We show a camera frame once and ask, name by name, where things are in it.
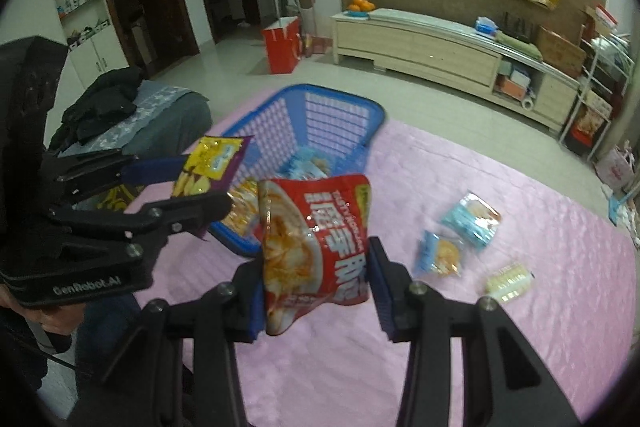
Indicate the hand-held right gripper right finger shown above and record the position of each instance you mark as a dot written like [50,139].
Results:
[382,307]

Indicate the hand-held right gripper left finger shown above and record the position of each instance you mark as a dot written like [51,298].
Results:
[256,317]

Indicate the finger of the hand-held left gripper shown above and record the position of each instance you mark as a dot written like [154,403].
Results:
[210,204]
[155,172]

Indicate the purple snack packet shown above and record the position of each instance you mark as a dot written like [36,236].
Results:
[215,157]

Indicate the blue plastic mesh basket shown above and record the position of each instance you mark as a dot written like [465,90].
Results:
[325,117]

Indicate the black jacket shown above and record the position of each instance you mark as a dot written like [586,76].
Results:
[100,102]

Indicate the small round cookie packet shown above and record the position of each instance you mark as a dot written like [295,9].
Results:
[442,254]

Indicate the light blue snack packet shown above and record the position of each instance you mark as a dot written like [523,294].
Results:
[470,219]
[305,162]

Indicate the small clear yellow packet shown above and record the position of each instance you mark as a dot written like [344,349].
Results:
[507,282]

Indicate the red paper bag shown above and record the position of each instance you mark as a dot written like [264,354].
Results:
[280,52]

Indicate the white tape roll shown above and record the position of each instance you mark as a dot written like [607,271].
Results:
[527,103]

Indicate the plate of oranges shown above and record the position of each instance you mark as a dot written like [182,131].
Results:
[361,4]

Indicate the cream tv cabinet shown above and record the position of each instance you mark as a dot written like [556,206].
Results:
[425,52]

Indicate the pink plastic bag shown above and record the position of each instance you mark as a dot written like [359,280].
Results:
[614,169]

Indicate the red orange printed box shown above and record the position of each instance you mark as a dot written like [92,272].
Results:
[592,124]

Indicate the green cushion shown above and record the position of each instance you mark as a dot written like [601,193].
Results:
[517,44]

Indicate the blue tissue pack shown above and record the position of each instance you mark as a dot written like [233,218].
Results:
[485,26]

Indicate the black router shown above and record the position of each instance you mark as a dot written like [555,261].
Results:
[517,28]

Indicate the brown cardboard box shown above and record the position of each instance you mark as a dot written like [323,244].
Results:
[560,52]

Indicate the white metal shelf rack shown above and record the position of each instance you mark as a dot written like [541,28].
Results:
[587,72]

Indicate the red white cardboard box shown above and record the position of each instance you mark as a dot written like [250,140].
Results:
[600,19]

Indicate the white wall shelf cabinet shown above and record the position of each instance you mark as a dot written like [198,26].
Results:
[80,2]

